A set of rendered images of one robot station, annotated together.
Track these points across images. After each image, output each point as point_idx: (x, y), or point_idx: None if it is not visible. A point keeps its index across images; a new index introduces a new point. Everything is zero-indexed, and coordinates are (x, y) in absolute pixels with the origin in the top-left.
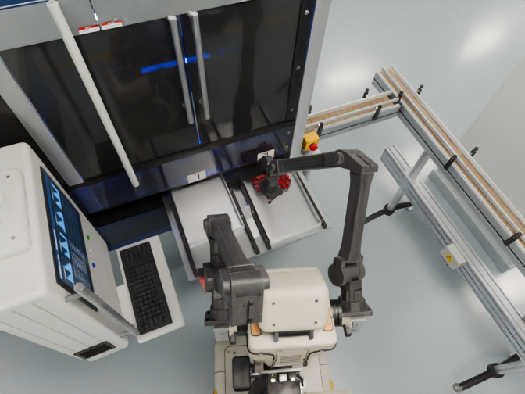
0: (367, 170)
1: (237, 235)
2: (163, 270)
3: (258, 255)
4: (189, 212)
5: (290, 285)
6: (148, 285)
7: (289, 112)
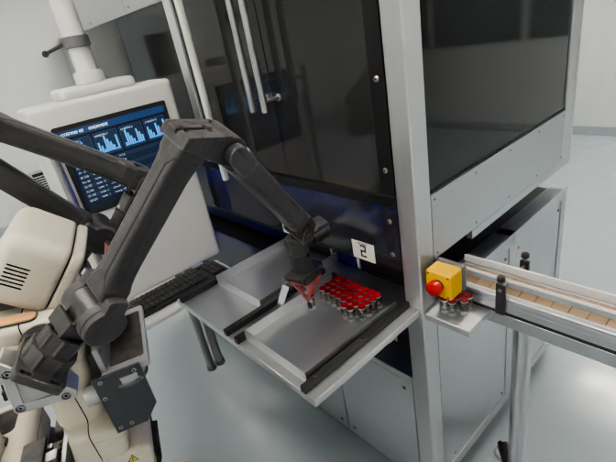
0: (170, 132)
1: (248, 308)
2: None
3: (227, 340)
4: (265, 265)
5: (29, 217)
6: (174, 288)
7: (382, 173)
